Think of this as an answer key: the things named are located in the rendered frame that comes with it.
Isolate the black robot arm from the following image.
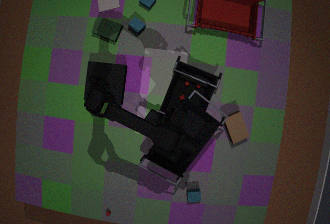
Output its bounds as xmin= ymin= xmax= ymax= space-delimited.
xmin=84 ymin=76 xmax=201 ymax=157

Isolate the brown rectangular block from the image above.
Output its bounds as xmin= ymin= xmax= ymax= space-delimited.
xmin=224 ymin=111 xmax=249 ymax=144

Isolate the blue cube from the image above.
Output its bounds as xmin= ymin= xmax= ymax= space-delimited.
xmin=139 ymin=0 xmax=156 ymax=10
xmin=187 ymin=188 xmax=201 ymax=202
xmin=128 ymin=17 xmax=146 ymax=35

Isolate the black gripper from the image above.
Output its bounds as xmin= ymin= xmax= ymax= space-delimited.
xmin=144 ymin=109 xmax=171 ymax=126

